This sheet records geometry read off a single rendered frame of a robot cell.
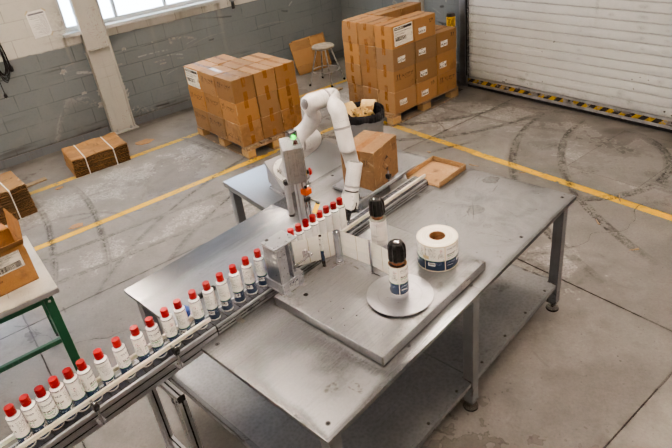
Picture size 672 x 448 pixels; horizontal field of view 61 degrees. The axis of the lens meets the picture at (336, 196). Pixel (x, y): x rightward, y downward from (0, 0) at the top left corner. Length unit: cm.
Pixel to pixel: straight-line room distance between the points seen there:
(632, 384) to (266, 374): 207
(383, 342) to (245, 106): 420
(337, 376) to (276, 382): 25
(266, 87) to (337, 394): 449
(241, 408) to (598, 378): 197
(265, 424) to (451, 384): 98
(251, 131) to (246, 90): 46
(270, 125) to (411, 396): 405
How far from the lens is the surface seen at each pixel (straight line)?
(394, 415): 306
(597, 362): 372
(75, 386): 248
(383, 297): 265
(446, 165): 388
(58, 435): 254
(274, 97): 643
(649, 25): 646
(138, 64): 811
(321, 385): 239
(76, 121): 801
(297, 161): 278
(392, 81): 658
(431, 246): 273
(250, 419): 316
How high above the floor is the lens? 257
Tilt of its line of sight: 29 degrees down
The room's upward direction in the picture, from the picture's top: 7 degrees counter-clockwise
